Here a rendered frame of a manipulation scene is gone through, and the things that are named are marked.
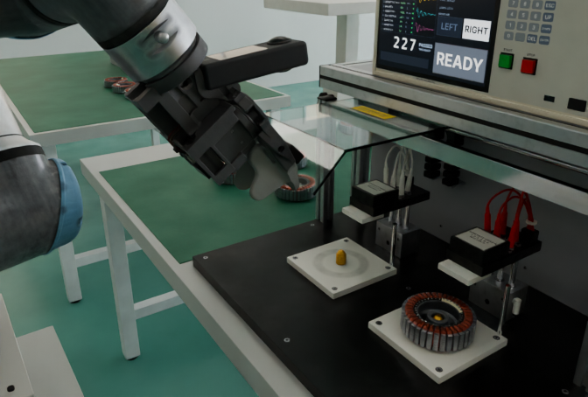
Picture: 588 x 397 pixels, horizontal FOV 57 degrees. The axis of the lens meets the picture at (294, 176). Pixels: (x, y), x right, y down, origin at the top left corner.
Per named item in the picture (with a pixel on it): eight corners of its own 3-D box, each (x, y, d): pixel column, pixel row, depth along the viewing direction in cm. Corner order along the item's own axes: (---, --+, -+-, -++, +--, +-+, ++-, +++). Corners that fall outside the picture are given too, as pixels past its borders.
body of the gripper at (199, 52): (193, 168, 58) (115, 88, 51) (248, 112, 60) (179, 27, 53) (225, 191, 52) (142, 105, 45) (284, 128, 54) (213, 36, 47)
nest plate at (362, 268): (332, 299, 93) (333, 293, 93) (286, 262, 105) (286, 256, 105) (396, 274, 101) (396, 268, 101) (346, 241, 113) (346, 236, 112)
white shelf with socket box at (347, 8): (325, 153, 171) (328, 3, 154) (265, 126, 200) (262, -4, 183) (405, 135, 189) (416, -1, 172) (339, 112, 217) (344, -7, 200)
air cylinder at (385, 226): (400, 259, 106) (402, 233, 104) (374, 243, 112) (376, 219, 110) (418, 252, 109) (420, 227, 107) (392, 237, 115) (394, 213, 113)
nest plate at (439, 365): (438, 385, 75) (439, 378, 74) (367, 327, 86) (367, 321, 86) (507, 345, 82) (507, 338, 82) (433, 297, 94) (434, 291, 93)
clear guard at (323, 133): (312, 196, 77) (313, 156, 74) (234, 149, 95) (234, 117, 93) (465, 154, 93) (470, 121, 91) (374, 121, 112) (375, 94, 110)
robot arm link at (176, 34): (151, -11, 50) (185, -7, 44) (182, 28, 53) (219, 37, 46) (92, 44, 49) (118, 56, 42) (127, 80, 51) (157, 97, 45)
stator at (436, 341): (438, 365, 77) (441, 343, 75) (385, 323, 85) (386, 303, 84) (489, 337, 82) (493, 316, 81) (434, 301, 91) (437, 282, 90)
